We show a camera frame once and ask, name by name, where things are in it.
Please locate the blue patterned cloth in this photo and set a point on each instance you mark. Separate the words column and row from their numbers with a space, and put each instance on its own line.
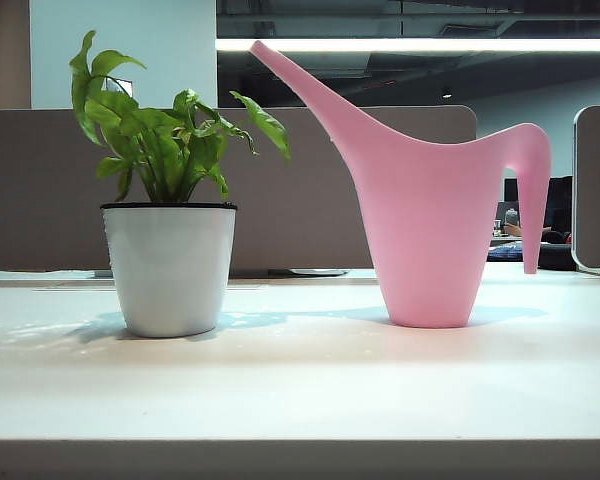
column 507, row 251

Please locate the person in dark shirt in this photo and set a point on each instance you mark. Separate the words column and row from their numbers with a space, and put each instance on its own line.
column 560, row 200

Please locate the small framed wall sign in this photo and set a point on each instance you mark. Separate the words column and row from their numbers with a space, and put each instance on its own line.
column 122, row 86

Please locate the black cushion bag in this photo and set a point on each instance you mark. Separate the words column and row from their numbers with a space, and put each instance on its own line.
column 557, row 255

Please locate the long ceiling light strip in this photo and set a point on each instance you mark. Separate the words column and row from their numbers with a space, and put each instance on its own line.
column 430, row 45

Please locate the green leafy plant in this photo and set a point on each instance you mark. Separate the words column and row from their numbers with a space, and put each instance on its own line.
column 165, row 145

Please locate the pink plastic watering can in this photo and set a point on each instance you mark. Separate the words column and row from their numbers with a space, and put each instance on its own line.
column 420, row 225

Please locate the wide brown desk divider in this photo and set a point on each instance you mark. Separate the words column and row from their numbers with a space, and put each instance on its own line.
column 305, row 200

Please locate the white plant pot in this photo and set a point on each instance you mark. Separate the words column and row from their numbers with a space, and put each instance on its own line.
column 170, row 270

